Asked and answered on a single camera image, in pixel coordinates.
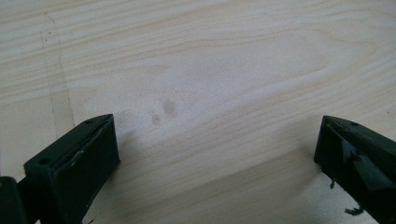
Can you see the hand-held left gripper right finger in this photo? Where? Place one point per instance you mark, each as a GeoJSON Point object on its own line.
{"type": "Point", "coordinates": [358, 158]}

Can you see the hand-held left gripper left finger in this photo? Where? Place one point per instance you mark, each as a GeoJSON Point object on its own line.
{"type": "Point", "coordinates": [73, 168]}

